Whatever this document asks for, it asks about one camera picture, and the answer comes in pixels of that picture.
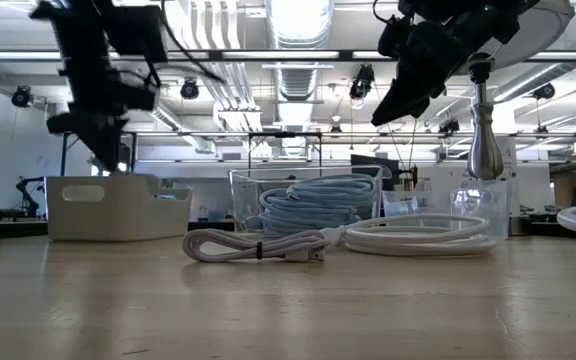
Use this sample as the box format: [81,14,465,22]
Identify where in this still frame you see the white plastic bin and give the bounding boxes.
[44,174,193,243]

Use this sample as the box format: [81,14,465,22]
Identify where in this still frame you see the light blue cable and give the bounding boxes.
[245,199,369,237]
[260,173,378,214]

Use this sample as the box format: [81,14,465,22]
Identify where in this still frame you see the black right camera cable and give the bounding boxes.
[371,0,400,25]

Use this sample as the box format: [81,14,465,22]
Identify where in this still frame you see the table lamp white shade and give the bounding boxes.
[460,0,576,182]

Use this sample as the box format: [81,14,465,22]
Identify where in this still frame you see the silver ceiling air duct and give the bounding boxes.
[266,0,335,101]

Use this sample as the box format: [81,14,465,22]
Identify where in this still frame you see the black background stand frame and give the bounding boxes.
[246,131,324,170]

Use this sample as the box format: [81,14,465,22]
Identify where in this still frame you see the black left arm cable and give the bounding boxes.
[159,12,225,84]

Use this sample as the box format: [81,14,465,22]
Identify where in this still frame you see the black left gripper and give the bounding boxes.
[46,49,129,174]

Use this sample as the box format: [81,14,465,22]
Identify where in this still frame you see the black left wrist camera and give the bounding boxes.
[112,72,160,112]

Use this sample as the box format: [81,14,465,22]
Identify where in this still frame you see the clear plastic bin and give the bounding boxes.
[227,165,393,237]
[382,178,513,240]

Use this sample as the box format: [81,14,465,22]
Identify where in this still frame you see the dark background monitor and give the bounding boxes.
[350,153,400,177]

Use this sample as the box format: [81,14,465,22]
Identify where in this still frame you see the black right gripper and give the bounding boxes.
[370,19,475,127]

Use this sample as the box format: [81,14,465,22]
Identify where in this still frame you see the white cable black tie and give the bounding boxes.
[181,228,332,264]

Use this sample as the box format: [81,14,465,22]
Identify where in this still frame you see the black ceiling spotlight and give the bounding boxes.
[437,118,462,136]
[179,77,201,101]
[532,82,557,101]
[348,63,376,101]
[10,85,34,109]

